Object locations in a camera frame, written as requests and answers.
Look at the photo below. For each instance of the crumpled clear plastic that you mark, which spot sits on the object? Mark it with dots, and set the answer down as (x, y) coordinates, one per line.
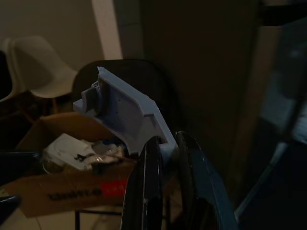
(108, 153)

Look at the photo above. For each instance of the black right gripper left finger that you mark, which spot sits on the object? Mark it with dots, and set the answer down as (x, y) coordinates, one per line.
(144, 191)

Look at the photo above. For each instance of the brown cardboard box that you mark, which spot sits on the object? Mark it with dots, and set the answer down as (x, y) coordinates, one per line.
(72, 191)

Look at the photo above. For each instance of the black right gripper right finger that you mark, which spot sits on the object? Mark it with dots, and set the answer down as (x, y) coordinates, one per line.
(204, 196)

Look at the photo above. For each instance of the grey printed plastic part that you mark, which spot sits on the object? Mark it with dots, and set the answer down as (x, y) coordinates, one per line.
(129, 107)

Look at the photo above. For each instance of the black metal frame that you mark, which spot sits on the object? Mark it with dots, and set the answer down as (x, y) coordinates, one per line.
(77, 219)

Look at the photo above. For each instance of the black chair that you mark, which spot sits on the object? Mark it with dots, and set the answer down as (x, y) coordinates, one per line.
(148, 79)

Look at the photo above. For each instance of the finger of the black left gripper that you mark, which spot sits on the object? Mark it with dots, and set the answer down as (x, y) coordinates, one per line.
(8, 202)
(16, 165)

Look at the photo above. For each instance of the white plastic chair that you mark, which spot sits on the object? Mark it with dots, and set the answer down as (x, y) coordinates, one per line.
(43, 67)

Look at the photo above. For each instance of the white paper packaging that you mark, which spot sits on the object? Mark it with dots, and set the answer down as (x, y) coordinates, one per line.
(67, 151)

